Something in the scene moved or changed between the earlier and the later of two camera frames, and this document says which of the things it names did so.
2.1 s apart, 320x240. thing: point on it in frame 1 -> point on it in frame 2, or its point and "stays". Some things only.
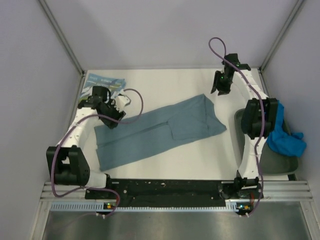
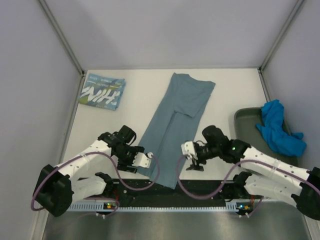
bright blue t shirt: x=282 y=141 stays
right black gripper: x=225 y=90 -> x=197 y=166
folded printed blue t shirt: x=114 y=85 stays
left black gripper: x=118 y=115 -> x=123 y=165
